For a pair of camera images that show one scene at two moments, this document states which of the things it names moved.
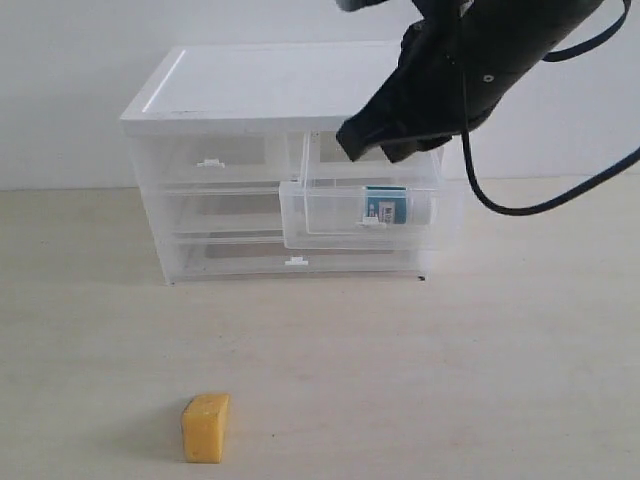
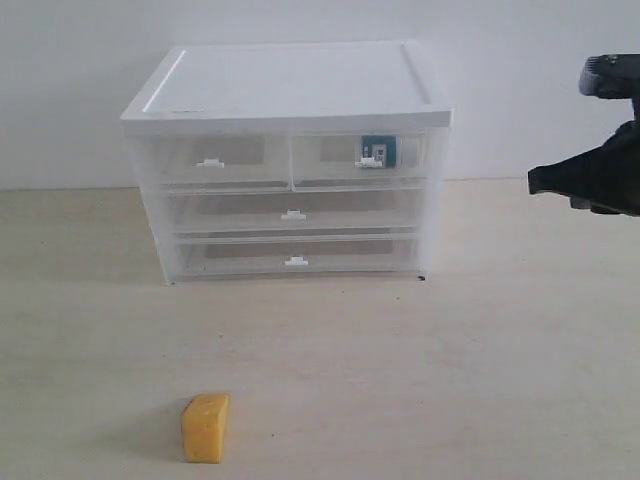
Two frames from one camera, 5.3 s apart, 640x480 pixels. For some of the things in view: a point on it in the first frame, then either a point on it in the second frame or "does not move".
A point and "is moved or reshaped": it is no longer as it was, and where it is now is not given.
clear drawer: [371, 204] is moved or reshaped
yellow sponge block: [204, 419] does not move
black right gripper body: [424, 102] → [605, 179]
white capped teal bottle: [385, 205] → [378, 151]
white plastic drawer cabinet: [237, 151] does not move
